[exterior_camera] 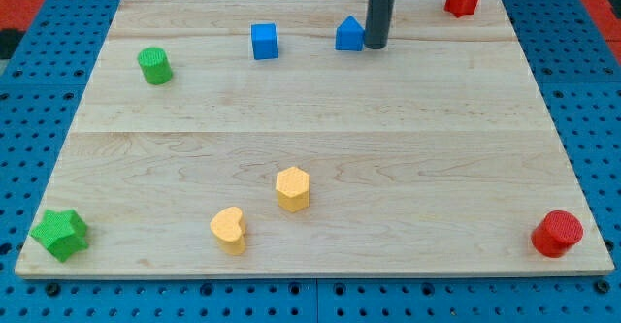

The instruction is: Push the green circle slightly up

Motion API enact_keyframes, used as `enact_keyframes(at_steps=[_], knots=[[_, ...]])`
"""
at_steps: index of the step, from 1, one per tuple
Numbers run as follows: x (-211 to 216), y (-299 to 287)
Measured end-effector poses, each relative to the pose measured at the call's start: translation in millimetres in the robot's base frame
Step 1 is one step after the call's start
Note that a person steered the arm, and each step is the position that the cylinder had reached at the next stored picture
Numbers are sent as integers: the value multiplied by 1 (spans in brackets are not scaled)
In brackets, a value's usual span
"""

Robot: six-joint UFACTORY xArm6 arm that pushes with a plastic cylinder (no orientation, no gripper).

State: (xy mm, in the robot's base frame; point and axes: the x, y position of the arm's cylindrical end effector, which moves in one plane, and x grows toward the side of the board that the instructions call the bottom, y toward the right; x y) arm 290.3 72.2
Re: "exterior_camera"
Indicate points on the yellow hexagon block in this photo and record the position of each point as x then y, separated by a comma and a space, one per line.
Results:
293, 189

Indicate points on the light wooden board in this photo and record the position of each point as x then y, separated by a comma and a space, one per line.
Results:
435, 156

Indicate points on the yellow heart block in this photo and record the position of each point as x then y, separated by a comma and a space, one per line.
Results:
228, 227

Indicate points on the blue cube block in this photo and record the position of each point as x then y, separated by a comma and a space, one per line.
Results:
264, 40

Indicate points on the blue house-shaped block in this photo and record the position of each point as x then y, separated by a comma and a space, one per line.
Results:
350, 35

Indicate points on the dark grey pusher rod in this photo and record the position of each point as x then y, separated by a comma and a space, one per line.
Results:
377, 25

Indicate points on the green cylinder block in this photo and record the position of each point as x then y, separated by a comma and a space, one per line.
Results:
155, 65

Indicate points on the green star block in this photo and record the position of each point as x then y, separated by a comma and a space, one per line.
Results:
61, 233

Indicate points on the red cylinder block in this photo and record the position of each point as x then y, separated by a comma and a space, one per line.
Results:
557, 233

